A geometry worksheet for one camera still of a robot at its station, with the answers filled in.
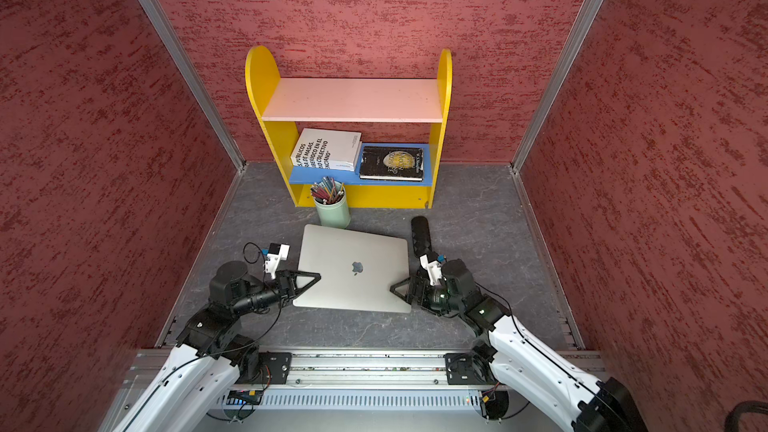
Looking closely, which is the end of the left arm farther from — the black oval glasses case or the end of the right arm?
the black oval glasses case

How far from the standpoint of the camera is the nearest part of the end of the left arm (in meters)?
0.62

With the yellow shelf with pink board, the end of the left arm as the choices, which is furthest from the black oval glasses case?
the end of the left arm

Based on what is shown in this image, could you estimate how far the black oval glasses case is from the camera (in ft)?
3.16

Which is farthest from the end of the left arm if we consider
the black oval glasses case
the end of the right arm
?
the black oval glasses case

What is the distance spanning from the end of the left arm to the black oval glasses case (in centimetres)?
39
